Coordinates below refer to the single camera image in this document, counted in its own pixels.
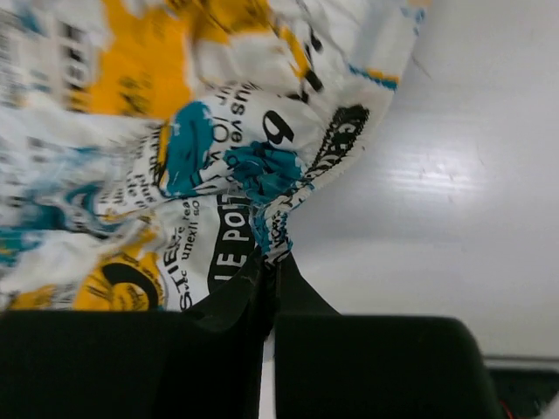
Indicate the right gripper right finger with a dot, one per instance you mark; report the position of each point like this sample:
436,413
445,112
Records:
330,365

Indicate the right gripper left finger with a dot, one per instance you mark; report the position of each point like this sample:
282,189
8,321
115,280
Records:
205,362

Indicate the printed white yellow teal shorts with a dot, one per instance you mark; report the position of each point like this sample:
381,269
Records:
148,147

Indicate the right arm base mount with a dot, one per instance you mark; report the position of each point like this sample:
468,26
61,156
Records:
526,386

